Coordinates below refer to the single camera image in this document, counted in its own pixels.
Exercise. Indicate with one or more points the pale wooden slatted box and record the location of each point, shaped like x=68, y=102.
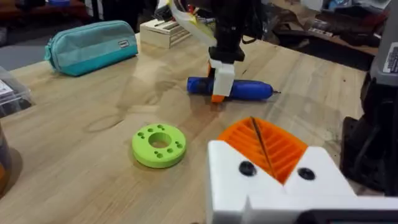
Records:
x=163, y=34

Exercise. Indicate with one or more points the cluttered brown side table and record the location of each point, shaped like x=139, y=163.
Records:
x=329, y=28

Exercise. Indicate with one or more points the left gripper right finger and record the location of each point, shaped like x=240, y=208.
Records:
x=314, y=174

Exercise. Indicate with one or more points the blue electric screwdriver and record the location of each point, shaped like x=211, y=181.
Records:
x=248, y=90

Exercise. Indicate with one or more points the teal zip bag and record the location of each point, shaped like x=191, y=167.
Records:
x=90, y=48

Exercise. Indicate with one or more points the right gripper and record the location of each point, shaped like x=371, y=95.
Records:
x=228, y=34

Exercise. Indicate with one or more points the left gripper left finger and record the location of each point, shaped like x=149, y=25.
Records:
x=227, y=174

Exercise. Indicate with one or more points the clear plastic box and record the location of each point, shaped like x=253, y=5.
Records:
x=12, y=93

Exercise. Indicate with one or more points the white and yellow strip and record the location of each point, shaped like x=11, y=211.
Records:
x=194, y=26

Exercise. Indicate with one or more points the green disc with holes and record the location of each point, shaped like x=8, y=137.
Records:
x=159, y=145

